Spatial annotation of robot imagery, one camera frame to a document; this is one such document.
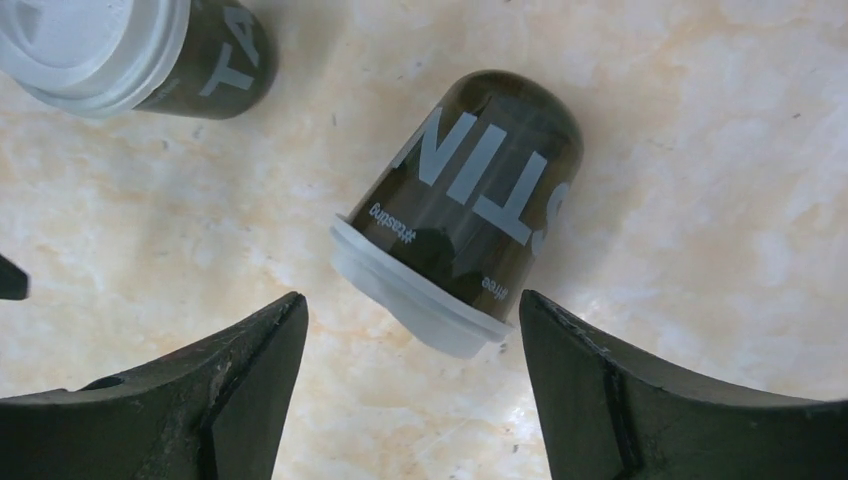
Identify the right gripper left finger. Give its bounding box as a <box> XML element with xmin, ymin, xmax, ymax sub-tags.
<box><xmin>1</xmin><ymin>292</ymin><xmax>309</xmax><ymax>479</ymax></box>

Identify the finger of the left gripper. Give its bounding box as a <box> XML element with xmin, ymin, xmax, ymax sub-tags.
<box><xmin>0</xmin><ymin>255</ymin><xmax>29</xmax><ymax>301</ymax></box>

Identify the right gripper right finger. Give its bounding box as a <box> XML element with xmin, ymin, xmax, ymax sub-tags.
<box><xmin>519</xmin><ymin>290</ymin><xmax>847</xmax><ymax>479</ymax></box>

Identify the dark printed coffee cup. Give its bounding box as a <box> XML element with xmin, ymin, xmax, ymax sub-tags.
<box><xmin>134</xmin><ymin>1</ymin><xmax>278</xmax><ymax>120</ymax></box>
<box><xmin>348</xmin><ymin>70</ymin><xmax>584</xmax><ymax>321</ymax></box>

